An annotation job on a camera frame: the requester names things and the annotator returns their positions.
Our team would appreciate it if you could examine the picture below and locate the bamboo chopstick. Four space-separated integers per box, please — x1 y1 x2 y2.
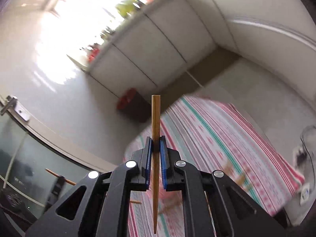
45 168 76 186
151 95 161 234

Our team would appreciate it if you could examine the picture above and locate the frosted glass sliding door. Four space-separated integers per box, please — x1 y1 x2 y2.
1 95 115 206

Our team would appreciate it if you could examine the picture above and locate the patterned striped tablecloth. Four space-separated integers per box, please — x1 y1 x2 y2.
128 95 305 236

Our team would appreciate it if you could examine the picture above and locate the dark bin with red liner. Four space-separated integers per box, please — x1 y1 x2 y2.
117 88 151 123

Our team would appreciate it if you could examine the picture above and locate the green bag on counter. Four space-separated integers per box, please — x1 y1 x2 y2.
116 0 140 18

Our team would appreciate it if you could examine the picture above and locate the white power strip with cables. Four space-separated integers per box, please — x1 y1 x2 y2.
292 125 316 228

